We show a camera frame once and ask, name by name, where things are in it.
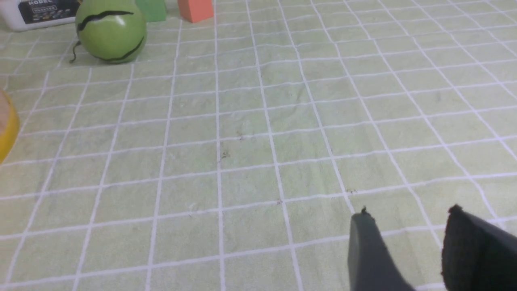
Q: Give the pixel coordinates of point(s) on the wooden steamer basket yellow rims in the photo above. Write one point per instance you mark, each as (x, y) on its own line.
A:
(9, 125)

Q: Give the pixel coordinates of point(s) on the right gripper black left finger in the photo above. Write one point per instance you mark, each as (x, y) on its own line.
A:
(370, 265)

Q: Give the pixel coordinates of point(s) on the orange wooden block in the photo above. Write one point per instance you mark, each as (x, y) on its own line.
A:
(195, 11)

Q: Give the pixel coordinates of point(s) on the green checked tablecloth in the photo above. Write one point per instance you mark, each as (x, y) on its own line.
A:
(231, 154)

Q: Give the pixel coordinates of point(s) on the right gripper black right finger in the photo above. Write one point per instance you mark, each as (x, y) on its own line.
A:
(477, 255)

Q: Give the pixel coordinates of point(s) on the green striped toy melon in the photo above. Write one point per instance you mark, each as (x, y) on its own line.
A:
(113, 31)

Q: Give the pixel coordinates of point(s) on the green wooden block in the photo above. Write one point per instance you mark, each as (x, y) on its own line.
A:
(153, 10)

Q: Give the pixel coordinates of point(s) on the white labelled container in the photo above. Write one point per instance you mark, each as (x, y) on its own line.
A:
(25, 15)

